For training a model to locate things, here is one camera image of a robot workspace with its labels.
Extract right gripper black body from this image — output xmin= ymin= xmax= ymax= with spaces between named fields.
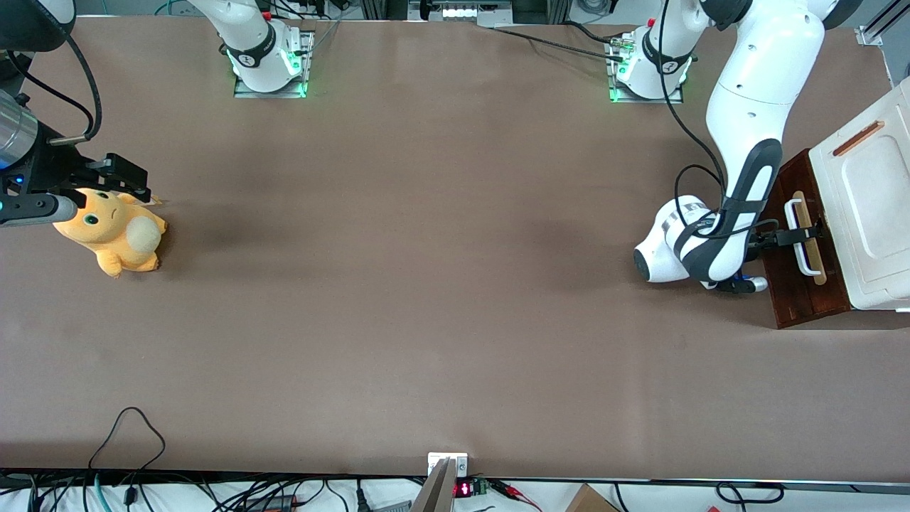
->
xmin=4 ymin=122 xmax=109 ymax=196

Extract white drawer handle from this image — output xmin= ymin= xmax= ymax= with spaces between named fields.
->
xmin=783 ymin=199 xmax=819 ymax=277

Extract dark wood drawer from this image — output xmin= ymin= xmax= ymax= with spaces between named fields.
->
xmin=779 ymin=149 xmax=852 ymax=319

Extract orange plush toy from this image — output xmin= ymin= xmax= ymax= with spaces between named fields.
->
xmin=53 ymin=187 xmax=169 ymax=279

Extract white-topped dark wood cabinet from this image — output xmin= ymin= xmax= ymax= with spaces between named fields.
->
xmin=764 ymin=75 xmax=910 ymax=330

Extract brown cardboard box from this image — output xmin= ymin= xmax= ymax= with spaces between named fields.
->
xmin=564 ymin=483 xmax=621 ymax=512

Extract black power adapter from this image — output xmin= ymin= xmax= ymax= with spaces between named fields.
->
xmin=244 ymin=494 xmax=301 ymax=512

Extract red black clip leads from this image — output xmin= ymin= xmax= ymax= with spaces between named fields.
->
xmin=489 ymin=479 xmax=542 ymax=512

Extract aluminium bar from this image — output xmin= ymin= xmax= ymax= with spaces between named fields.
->
xmin=410 ymin=458 xmax=456 ymax=512

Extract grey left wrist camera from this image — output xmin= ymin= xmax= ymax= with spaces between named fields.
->
xmin=711 ymin=273 xmax=771 ymax=295

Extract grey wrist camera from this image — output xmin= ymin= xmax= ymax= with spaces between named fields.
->
xmin=711 ymin=273 xmax=771 ymax=295
xmin=0 ymin=193 xmax=80 ymax=229

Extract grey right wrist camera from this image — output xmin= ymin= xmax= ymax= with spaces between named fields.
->
xmin=0 ymin=193 xmax=80 ymax=229

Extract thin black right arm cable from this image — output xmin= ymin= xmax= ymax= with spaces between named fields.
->
xmin=6 ymin=51 xmax=97 ymax=122

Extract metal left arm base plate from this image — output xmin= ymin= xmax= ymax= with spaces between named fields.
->
xmin=605 ymin=39 xmax=685 ymax=105

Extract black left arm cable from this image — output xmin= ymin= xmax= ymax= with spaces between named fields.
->
xmin=657 ymin=0 xmax=780 ymax=240

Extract aluminium frame profile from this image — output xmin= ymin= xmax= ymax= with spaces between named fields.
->
xmin=856 ymin=0 xmax=910 ymax=48

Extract thin black looped cable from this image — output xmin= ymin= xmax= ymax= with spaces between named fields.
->
xmin=87 ymin=406 xmax=168 ymax=472

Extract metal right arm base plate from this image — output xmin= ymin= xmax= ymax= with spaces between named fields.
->
xmin=233 ymin=30 xmax=316 ymax=100

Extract black coiled cable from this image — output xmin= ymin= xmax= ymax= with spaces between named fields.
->
xmin=714 ymin=481 xmax=786 ymax=506

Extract black cable across table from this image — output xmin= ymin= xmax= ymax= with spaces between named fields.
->
xmin=489 ymin=21 xmax=631 ymax=64

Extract lit device on frame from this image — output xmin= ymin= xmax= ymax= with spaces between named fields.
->
xmin=408 ymin=0 xmax=513 ymax=23

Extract white metal bracket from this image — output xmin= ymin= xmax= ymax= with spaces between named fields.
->
xmin=427 ymin=452 xmax=469 ymax=478

